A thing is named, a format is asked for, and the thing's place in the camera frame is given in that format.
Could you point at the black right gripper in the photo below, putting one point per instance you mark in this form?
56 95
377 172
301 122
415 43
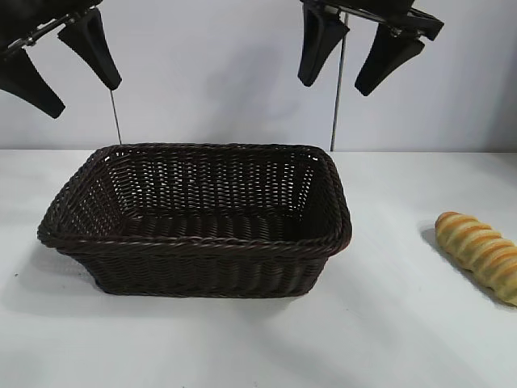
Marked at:
387 8

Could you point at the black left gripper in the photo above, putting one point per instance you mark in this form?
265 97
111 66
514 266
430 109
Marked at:
24 20

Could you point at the long golden ridged bread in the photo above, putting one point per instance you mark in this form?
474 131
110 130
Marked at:
476 252

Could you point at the dark brown woven basket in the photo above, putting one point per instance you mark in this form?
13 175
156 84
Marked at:
202 258

